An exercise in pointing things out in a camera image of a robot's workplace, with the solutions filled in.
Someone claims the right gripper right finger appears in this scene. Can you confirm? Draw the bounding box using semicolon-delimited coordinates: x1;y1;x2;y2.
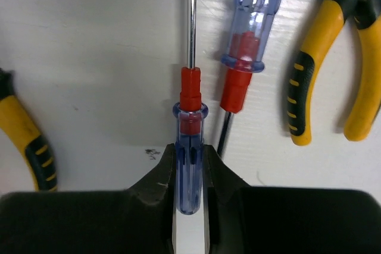
203;145;380;253

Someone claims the yellow long-nose pliers left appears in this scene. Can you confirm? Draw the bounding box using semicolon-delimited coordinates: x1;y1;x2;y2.
1;70;58;192

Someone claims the red blue small screwdriver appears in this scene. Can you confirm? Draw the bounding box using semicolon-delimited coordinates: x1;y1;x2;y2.
173;0;208;215

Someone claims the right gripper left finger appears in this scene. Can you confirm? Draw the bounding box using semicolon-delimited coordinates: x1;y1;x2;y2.
1;144;176;253

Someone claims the blue handle screwdriver long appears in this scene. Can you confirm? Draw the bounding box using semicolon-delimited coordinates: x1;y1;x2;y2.
217;0;281;156

